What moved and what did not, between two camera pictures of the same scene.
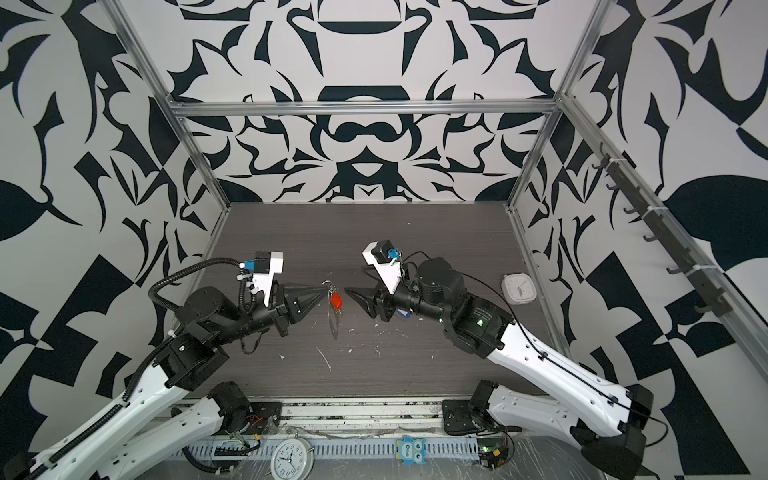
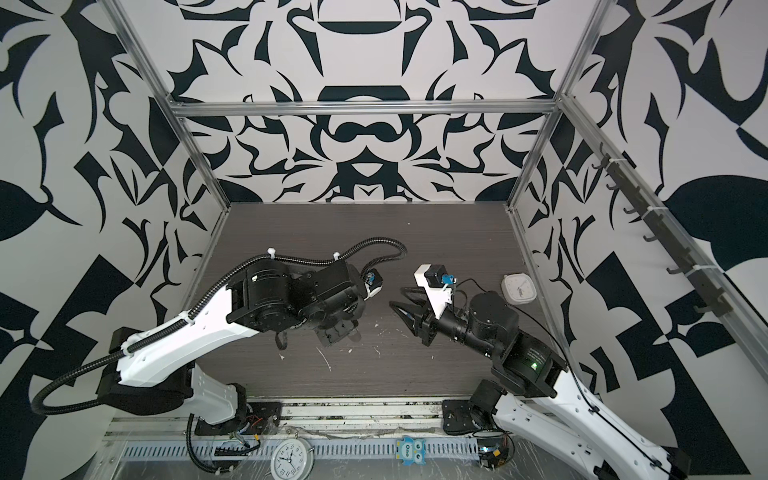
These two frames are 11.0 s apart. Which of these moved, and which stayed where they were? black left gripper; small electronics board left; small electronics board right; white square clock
Moved: black left gripper
Stayed: white square clock; small electronics board right; small electronics board left
